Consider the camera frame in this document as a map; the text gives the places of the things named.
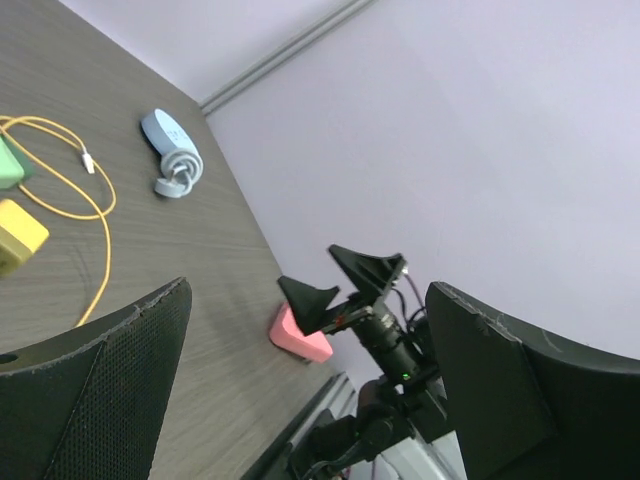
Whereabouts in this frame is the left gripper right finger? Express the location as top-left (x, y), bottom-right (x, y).
top-left (426, 282), bottom-right (639, 479)

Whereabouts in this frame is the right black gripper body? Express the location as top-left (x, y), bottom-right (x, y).
top-left (319, 287), bottom-right (423, 375)

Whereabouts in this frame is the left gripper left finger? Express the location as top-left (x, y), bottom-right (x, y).
top-left (1, 278), bottom-right (192, 479)

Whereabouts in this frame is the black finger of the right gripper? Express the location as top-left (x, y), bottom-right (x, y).
top-left (328, 244), bottom-right (404, 305)
top-left (277, 276), bottom-right (340, 336)

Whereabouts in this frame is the pink triangular power socket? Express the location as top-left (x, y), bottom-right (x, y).
top-left (269, 302), bottom-right (333, 363)

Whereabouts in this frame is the light blue cable holder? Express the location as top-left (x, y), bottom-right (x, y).
top-left (140, 108), bottom-right (204, 199)

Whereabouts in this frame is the green cube plug adapter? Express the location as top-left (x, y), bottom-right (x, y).
top-left (0, 135), bottom-right (35, 190)

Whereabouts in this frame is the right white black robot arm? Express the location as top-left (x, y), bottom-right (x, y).
top-left (278, 244), bottom-right (468, 479)

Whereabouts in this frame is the aluminium frame rail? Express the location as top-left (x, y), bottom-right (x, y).
top-left (241, 373), bottom-right (357, 480)

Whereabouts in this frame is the yellow thin cable loop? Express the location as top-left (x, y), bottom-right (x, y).
top-left (0, 115), bottom-right (118, 329)

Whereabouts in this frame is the vertical aluminium corner post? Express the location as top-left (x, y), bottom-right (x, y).
top-left (200, 0), bottom-right (376, 117)

